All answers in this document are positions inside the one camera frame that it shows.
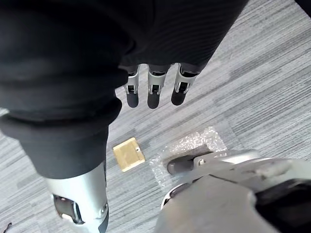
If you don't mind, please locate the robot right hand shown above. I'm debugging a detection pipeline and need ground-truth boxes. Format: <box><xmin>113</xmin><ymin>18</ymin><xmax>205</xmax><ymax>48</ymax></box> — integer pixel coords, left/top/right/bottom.
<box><xmin>0</xmin><ymin>0</ymin><xmax>245</xmax><ymax>233</ymax></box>

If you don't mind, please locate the clear floor tape patch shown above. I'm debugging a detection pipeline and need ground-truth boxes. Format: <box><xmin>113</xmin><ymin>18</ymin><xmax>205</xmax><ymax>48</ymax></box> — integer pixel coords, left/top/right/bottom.
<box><xmin>148</xmin><ymin>126</ymin><xmax>228</xmax><ymax>194</ymax></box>

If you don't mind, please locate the dark robot right foot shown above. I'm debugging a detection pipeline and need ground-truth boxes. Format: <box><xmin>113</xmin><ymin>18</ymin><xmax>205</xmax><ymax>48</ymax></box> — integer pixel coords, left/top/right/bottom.
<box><xmin>167</xmin><ymin>152</ymin><xmax>214</xmax><ymax>176</ymax></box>

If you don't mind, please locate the silver robot right leg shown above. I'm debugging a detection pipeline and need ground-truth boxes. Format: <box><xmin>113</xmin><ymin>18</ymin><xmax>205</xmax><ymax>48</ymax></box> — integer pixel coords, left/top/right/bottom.
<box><xmin>153</xmin><ymin>149</ymin><xmax>311</xmax><ymax>233</ymax></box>

